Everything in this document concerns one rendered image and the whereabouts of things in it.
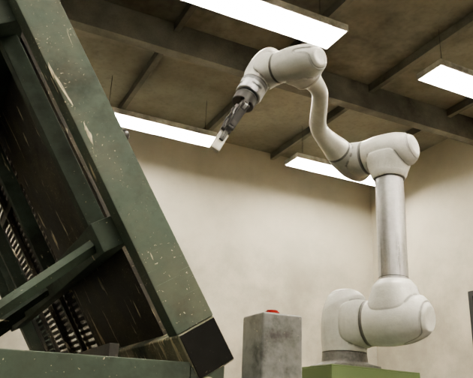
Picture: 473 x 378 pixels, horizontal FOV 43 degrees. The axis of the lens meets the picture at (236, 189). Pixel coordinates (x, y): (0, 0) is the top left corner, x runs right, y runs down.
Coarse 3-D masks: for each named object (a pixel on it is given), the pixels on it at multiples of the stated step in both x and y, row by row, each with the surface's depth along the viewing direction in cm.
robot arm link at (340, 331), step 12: (336, 300) 207; (348, 300) 206; (360, 300) 206; (324, 312) 209; (336, 312) 205; (348, 312) 202; (324, 324) 207; (336, 324) 204; (348, 324) 201; (324, 336) 206; (336, 336) 202; (348, 336) 200; (360, 336) 198; (324, 348) 205; (336, 348) 201; (348, 348) 200; (360, 348) 202
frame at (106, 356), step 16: (0, 352) 126; (16, 352) 128; (32, 352) 129; (48, 352) 130; (80, 352) 176; (96, 352) 158; (112, 352) 147; (0, 368) 125; (16, 368) 127; (32, 368) 128; (48, 368) 129; (64, 368) 131; (80, 368) 132; (96, 368) 134; (112, 368) 135; (128, 368) 137; (144, 368) 138; (160, 368) 140; (176, 368) 141; (192, 368) 143
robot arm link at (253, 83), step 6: (246, 78) 192; (252, 78) 191; (258, 78) 192; (240, 84) 191; (246, 84) 190; (252, 84) 190; (258, 84) 191; (264, 84) 192; (252, 90) 190; (258, 90) 190; (264, 90) 193; (258, 96) 191; (258, 102) 193
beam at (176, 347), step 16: (208, 320) 148; (176, 336) 145; (192, 336) 145; (208, 336) 147; (128, 352) 181; (144, 352) 169; (160, 352) 158; (176, 352) 148; (192, 352) 144; (208, 352) 145; (224, 352) 147; (208, 368) 144
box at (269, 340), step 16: (256, 320) 158; (272, 320) 156; (288, 320) 158; (256, 336) 156; (272, 336) 155; (288, 336) 157; (256, 352) 155; (272, 352) 153; (288, 352) 155; (256, 368) 153; (272, 368) 152; (288, 368) 154
